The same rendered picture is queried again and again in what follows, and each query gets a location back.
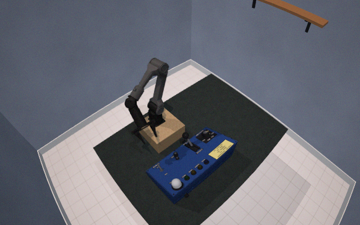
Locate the blue control console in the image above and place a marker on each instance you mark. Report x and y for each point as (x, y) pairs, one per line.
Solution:
(186, 167)

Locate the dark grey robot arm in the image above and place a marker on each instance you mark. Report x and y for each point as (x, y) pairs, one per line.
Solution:
(155, 104)

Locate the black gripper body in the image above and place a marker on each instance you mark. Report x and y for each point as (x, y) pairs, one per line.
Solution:
(140, 123)

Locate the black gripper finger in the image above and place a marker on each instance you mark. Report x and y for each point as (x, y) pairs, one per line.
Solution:
(139, 136)
(152, 126)

